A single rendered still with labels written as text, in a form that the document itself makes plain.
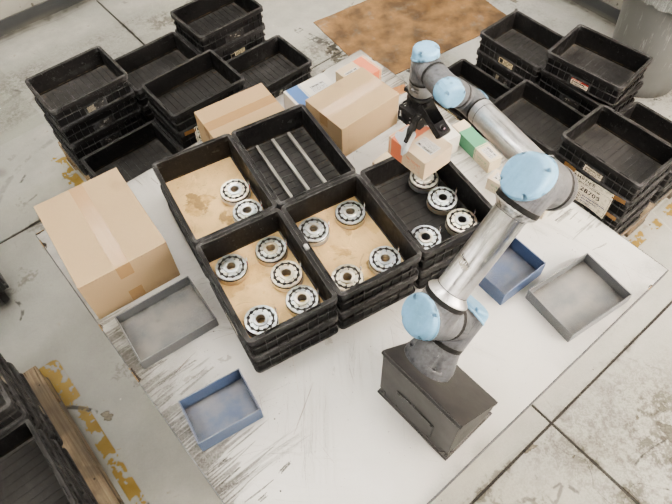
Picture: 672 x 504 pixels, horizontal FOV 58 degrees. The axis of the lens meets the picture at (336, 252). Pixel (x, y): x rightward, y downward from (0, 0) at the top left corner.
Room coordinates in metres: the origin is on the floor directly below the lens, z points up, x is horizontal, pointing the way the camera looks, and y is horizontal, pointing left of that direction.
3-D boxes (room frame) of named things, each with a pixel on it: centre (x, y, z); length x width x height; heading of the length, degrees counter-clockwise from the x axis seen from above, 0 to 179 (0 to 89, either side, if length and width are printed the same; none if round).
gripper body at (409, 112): (1.36, -0.26, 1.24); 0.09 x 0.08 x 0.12; 38
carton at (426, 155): (1.34, -0.28, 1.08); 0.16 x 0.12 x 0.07; 38
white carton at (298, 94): (1.97, 0.08, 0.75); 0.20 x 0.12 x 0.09; 123
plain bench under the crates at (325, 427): (1.22, -0.02, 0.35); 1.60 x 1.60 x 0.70; 38
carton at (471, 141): (1.68, -0.57, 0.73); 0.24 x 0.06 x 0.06; 29
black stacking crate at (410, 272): (1.14, -0.05, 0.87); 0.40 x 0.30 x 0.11; 28
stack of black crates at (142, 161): (2.04, 0.96, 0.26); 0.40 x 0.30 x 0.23; 128
